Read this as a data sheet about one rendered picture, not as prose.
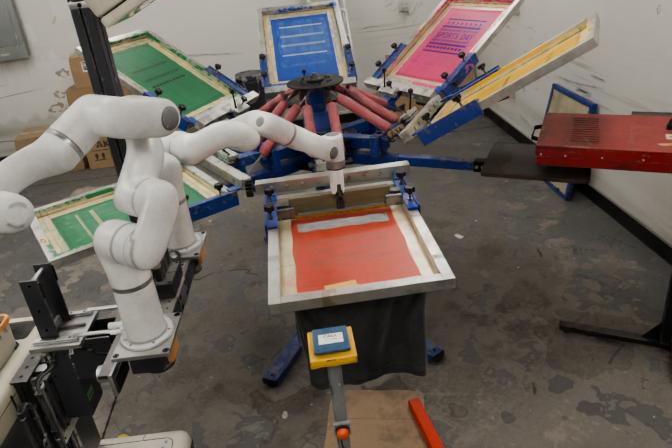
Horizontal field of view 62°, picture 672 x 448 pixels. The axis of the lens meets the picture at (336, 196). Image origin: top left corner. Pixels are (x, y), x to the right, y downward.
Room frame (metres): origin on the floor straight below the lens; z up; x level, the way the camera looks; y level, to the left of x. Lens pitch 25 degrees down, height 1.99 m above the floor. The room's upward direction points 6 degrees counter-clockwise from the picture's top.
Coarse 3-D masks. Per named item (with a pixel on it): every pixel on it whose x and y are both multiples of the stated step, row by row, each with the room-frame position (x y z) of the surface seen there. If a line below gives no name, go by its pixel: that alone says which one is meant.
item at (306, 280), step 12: (324, 216) 2.01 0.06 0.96; (336, 216) 2.00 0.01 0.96; (336, 228) 1.90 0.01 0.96; (300, 240) 1.84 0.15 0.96; (300, 252) 1.75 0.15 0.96; (300, 264) 1.67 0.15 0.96; (300, 276) 1.59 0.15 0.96; (312, 276) 1.58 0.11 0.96; (324, 276) 1.57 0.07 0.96; (336, 276) 1.57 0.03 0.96; (348, 276) 1.56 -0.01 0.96; (300, 288) 1.52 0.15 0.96; (312, 288) 1.51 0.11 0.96; (324, 288) 1.50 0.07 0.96
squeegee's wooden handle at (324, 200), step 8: (384, 184) 2.03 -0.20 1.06; (320, 192) 2.02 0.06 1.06; (328, 192) 2.01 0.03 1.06; (344, 192) 2.00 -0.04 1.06; (352, 192) 2.00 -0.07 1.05; (360, 192) 2.01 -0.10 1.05; (368, 192) 2.01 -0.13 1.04; (376, 192) 2.01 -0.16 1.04; (384, 192) 2.01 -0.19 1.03; (288, 200) 1.99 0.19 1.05; (296, 200) 1.99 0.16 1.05; (304, 200) 1.99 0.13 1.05; (312, 200) 1.99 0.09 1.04; (320, 200) 2.00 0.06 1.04; (328, 200) 2.00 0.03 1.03; (344, 200) 2.00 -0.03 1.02; (352, 200) 2.00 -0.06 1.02; (360, 200) 2.01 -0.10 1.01; (368, 200) 2.01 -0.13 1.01; (376, 200) 2.01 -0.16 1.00; (384, 200) 2.01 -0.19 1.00; (296, 208) 1.99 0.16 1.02; (304, 208) 1.99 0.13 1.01; (312, 208) 1.99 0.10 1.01; (320, 208) 2.00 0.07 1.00; (328, 208) 2.00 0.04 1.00
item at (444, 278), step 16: (304, 192) 2.19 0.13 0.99; (416, 224) 1.80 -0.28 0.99; (272, 240) 1.79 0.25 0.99; (432, 240) 1.67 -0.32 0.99; (272, 256) 1.68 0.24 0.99; (432, 256) 1.57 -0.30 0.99; (272, 272) 1.58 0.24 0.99; (448, 272) 1.47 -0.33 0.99; (272, 288) 1.48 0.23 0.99; (336, 288) 1.45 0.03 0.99; (352, 288) 1.44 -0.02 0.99; (368, 288) 1.43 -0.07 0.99; (384, 288) 1.42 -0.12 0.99; (400, 288) 1.43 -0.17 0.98; (416, 288) 1.43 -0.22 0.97; (432, 288) 1.43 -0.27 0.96; (448, 288) 1.44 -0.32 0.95; (272, 304) 1.40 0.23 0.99; (288, 304) 1.40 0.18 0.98; (304, 304) 1.41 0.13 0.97; (320, 304) 1.41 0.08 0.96; (336, 304) 1.41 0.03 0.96
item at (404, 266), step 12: (348, 216) 1.99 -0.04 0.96; (348, 228) 1.89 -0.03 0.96; (360, 228) 1.88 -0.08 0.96; (372, 228) 1.87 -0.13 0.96; (384, 228) 1.86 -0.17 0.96; (396, 228) 1.85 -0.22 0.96; (396, 240) 1.76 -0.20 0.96; (396, 252) 1.68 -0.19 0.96; (408, 252) 1.67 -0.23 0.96; (360, 264) 1.62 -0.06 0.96; (372, 264) 1.62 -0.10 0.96; (384, 264) 1.61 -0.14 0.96; (396, 264) 1.60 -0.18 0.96; (408, 264) 1.59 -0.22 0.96; (360, 276) 1.55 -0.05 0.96; (372, 276) 1.54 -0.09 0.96; (384, 276) 1.54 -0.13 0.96; (396, 276) 1.53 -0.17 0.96; (408, 276) 1.52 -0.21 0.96
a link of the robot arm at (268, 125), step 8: (248, 112) 1.87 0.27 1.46; (256, 112) 1.86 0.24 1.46; (264, 112) 1.84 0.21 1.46; (240, 120) 1.85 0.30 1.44; (248, 120) 1.85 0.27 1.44; (256, 120) 1.82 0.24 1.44; (264, 120) 1.80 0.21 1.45; (272, 120) 1.80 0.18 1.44; (280, 120) 1.83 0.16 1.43; (256, 128) 1.81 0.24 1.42; (264, 128) 1.79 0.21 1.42; (272, 128) 1.79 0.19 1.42; (280, 128) 1.81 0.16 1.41; (288, 128) 1.83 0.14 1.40; (264, 136) 1.80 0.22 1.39; (272, 136) 1.80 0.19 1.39; (280, 136) 1.81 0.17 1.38; (288, 136) 1.83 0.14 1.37
